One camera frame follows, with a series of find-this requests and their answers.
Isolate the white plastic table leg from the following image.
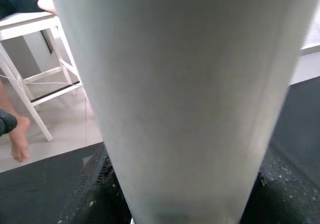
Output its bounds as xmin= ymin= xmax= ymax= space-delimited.
xmin=46 ymin=0 xmax=317 ymax=224

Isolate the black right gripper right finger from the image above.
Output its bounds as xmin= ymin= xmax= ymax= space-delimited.
xmin=241 ymin=145 xmax=320 ymax=224

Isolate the black tablecloth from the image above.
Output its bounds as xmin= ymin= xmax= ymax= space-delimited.
xmin=0 ymin=76 xmax=320 ymax=224

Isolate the white wooden stool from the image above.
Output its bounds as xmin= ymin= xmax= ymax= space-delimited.
xmin=0 ymin=11 xmax=88 ymax=142

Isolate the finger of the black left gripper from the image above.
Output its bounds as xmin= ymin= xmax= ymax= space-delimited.
xmin=0 ymin=109 xmax=18 ymax=137

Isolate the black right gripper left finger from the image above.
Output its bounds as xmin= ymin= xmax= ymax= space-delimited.
xmin=59 ymin=146 xmax=133 ymax=224

